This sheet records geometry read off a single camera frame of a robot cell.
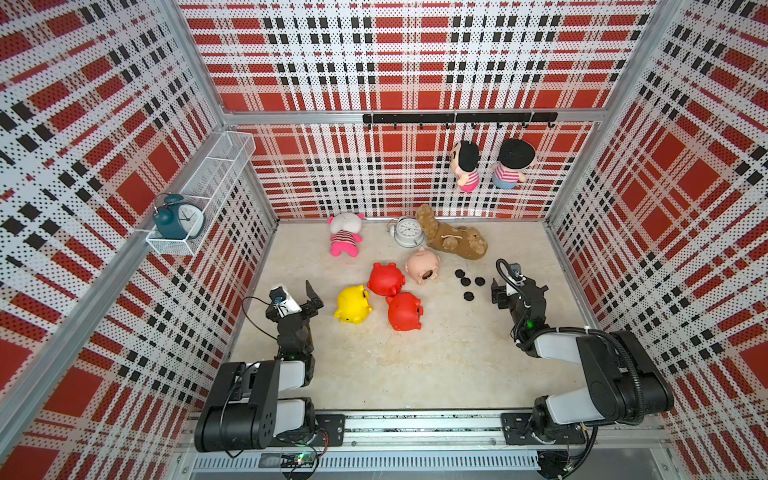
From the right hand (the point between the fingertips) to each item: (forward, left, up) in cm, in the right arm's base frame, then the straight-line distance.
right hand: (513, 276), depth 92 cm
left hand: (-6, +65, +4) cm, 65 cm away
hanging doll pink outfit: (+30, +14, +21) cm, 40 cm away
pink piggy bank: (+6, +28, -2) cm, 29 cm away
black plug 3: (-1, +13, -10) cm, 16 cm away
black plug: (+5, +7, -10) cm, 14 cm away
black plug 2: (+4, +13, -9) cm, 16 cm away
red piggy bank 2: (-10, +34, -3) cm, 36 cm away
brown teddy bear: (+15, +13, -1) cm, 20 cm away
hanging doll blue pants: (+29, 0, +12) cm, 32 cm away
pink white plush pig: (+25, +56, -4) cm, 62 cm away
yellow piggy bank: (-9, +49, -1) cm, 50 cm away
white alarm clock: (+24, +33, -6) cm, 41 cm away
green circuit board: (-46, +58, -7) cm, 74 cm away
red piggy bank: (+1, +40, -3) cm, 40 cm away
